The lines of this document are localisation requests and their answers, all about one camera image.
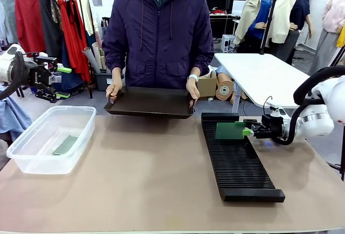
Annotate person's left hand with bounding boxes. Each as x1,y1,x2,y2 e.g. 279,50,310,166
185,78,201,108

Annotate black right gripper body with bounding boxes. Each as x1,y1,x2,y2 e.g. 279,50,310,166
259,114,286,140

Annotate cardboard spool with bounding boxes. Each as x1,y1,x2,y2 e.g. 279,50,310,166
215,72,236,105

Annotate white monitor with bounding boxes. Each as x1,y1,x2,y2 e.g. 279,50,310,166
231,0,246,16

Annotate blue cloth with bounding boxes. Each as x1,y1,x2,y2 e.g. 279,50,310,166
0,95,33,141

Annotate cream hanging garment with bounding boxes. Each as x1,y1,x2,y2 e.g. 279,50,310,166
79,0,95,37

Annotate mannequin beige jacket blue shirt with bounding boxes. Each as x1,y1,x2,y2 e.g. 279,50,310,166
232,0,276,54

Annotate person's right hand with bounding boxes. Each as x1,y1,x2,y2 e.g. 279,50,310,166
105,78,125,103

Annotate mannequin pink sweater grey skirt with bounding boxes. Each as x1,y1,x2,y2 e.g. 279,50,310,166
308,0,345,76

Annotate cardboard box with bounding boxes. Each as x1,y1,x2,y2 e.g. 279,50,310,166
196,70,218,100

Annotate dark green PCB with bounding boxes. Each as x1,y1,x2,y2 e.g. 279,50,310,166
215,121,245,141

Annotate yellow garment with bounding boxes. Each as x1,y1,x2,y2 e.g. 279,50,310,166
333,0,345,48

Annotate black camera stand pole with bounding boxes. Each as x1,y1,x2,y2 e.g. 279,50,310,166
259,0,280,56

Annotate person's left forearm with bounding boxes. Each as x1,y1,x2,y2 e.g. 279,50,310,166
188,49,215,78

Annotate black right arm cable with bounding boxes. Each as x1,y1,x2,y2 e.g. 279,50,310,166
271,66,345,146

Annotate person's right forearm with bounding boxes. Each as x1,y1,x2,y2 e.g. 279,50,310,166
101,45,127,81

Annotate mannequin cream jacket navy top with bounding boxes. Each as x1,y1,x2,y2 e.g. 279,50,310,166
270,0,314,65

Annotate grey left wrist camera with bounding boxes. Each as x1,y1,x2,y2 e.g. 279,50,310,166
50,70,63,84

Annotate grey storage bin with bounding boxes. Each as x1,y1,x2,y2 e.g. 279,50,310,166
94,72,114,92

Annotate light grey hanging garment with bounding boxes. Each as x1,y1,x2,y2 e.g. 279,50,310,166
0,0,21,45

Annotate beige paper rolls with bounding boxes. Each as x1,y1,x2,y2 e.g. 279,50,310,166
81,41,108,74

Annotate white table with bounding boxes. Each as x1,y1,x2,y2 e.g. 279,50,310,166
214,52,311,109

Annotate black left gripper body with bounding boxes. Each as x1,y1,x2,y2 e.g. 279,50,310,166
26,57,58,91

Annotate person in purple jacket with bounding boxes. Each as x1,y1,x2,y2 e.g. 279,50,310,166
101,0,215,90

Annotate black slotted PCB rack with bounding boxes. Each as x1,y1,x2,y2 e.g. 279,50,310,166
201,112,286,203

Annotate black hanging garment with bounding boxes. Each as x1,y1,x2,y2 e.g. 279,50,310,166
39,0,64,61

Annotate red jacket on hanger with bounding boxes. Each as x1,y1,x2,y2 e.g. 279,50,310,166
15,0,47,58

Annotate black rectangular tray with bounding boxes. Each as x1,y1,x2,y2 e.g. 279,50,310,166
103,86,196,120

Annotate long red dress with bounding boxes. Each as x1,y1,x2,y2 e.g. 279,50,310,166
57,0,92,83

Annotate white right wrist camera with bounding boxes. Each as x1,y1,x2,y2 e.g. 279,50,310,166
268,104,287,118

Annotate clear plastic box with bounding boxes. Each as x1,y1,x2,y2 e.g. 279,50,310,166
6,105,98,176

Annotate light green patterned PCB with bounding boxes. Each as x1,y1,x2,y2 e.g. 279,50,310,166
52,135,79,156

